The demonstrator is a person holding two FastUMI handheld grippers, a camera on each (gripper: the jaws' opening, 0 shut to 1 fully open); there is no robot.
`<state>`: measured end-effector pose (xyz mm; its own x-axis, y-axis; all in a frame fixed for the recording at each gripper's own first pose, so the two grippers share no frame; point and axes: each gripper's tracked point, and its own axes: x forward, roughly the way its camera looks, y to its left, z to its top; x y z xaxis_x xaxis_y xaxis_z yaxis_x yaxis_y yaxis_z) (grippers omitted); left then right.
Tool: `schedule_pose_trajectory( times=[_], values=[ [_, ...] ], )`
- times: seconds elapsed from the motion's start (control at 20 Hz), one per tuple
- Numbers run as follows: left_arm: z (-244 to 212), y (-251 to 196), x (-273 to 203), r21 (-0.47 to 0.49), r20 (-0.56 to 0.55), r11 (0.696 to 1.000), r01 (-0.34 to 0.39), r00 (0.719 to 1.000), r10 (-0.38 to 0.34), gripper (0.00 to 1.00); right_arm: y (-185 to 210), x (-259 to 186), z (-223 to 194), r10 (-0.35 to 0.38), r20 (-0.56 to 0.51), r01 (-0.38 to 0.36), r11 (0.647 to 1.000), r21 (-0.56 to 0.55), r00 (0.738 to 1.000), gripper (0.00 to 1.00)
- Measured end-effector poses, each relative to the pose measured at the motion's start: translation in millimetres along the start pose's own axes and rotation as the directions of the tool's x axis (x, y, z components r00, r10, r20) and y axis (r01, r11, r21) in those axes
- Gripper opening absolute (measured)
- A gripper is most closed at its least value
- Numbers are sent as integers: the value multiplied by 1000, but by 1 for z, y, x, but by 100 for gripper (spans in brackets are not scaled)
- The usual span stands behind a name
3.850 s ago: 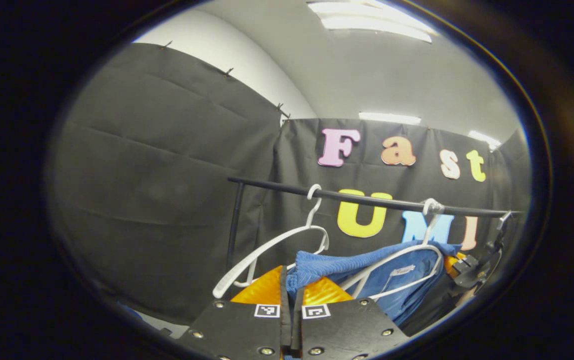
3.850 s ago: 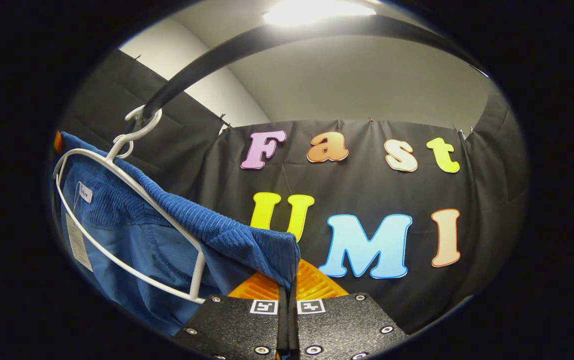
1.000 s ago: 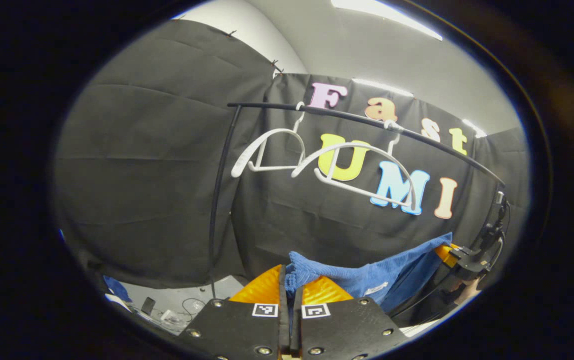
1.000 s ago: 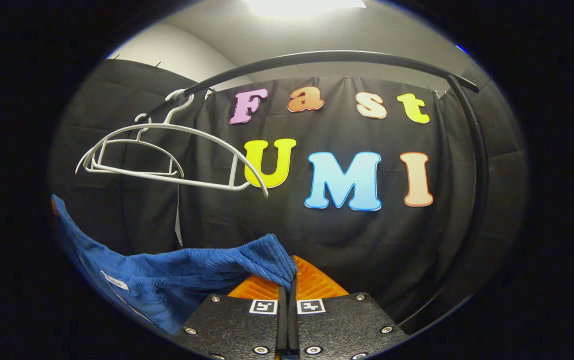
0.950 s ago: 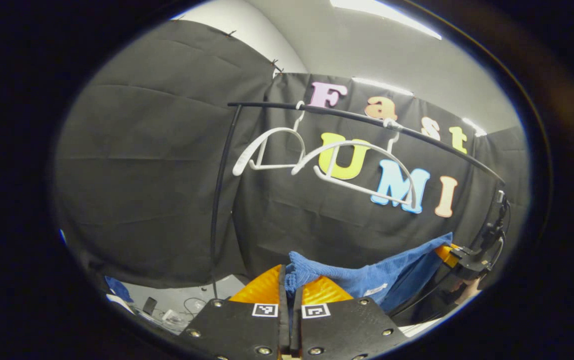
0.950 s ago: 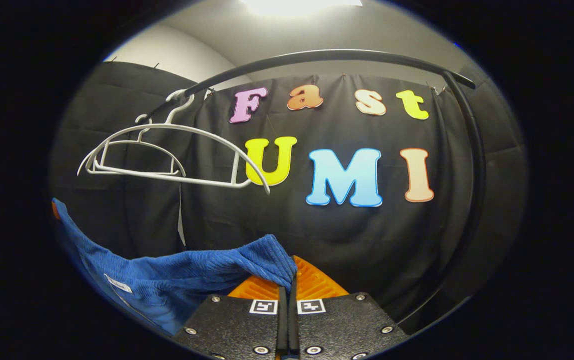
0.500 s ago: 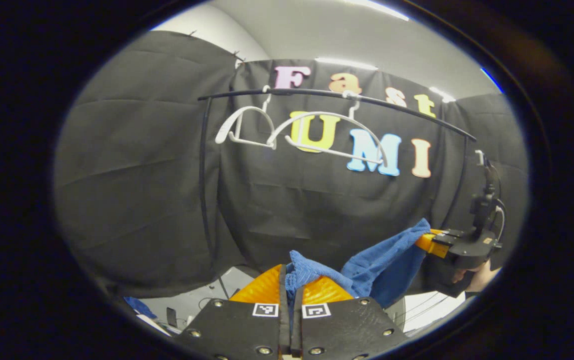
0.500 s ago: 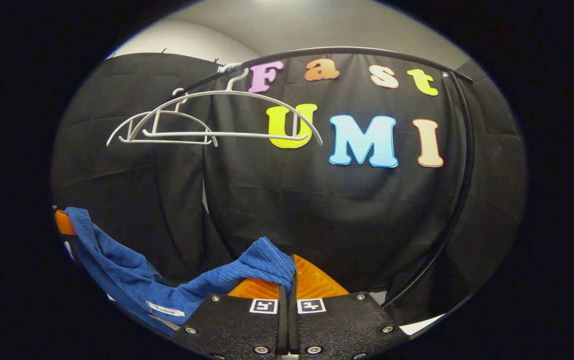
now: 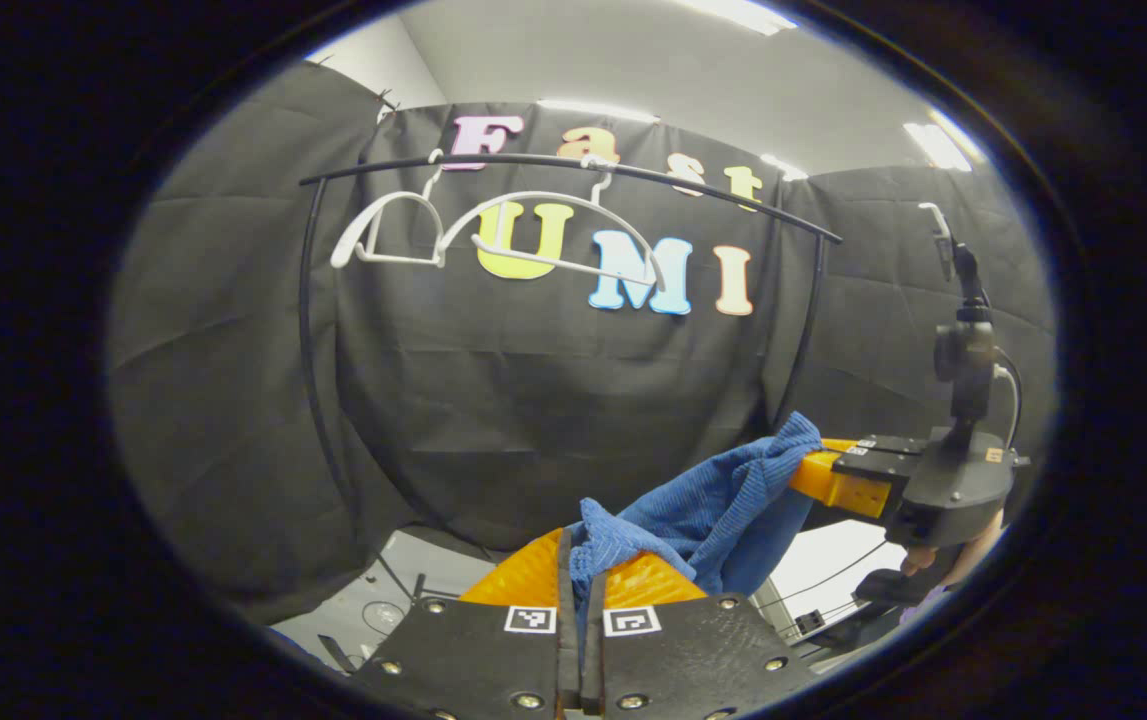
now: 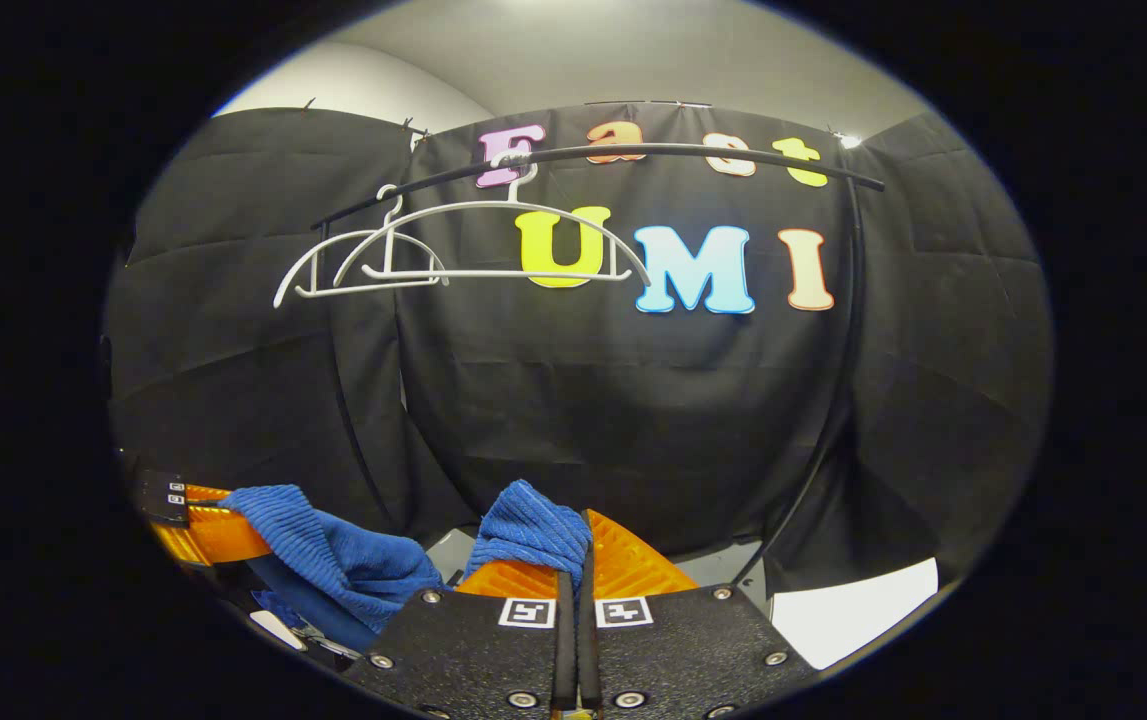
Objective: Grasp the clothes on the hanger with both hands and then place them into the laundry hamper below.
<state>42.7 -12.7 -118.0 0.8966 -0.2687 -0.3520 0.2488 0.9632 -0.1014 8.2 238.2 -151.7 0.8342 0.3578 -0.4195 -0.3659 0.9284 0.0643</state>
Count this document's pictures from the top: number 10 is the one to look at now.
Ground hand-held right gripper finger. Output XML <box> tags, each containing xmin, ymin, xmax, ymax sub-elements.
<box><xmin>341</xmin><ymin>560</ymin><xmax>577</xmax><ymax>720</ymax></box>
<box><xmin>578</xmin><ymin>508</ymin><xmax>818</xmax><ymax>720</ymax></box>

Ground white plastic clothes hanger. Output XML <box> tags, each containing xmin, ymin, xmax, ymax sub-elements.
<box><xmin>272</xmin><ymin>183</ymin><xmax>451</xmax><ymax>310</ymax></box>
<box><xmin>333</xmin><ymin>150</ymin><xmax>653</xmax><ymax>289</ymax></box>

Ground black metal clothes rack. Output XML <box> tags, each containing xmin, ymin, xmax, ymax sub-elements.
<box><xmin>311</xmin><ymin>142</ymin><xmax>887</xmax><ymax>590</ymax></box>

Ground blue corduroy jacket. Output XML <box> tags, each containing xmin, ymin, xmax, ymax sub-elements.
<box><xmin>221</xmin><ymin>478</ymin><xmax>595</xmax><ymax>641</ymax></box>

